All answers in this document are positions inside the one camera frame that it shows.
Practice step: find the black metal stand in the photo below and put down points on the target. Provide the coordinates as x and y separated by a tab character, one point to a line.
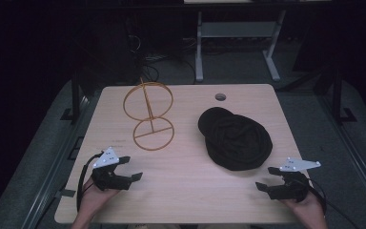
75	98
338	98

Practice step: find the black hat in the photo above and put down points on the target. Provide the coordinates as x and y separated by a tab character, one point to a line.
235	140

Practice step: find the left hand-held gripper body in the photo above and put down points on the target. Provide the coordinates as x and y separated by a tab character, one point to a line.
111	182

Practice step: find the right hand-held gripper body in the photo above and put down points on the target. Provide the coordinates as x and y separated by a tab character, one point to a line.
290	191

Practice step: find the grey metal floor rail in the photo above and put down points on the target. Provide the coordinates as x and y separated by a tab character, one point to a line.
57	159
355	152

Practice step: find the person's left hand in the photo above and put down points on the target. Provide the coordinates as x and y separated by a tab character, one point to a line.
95	198

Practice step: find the white metal desk frame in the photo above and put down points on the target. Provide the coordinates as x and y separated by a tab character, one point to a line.
235	30

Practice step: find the person's right hand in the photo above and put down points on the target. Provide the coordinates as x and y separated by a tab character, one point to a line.
305	208

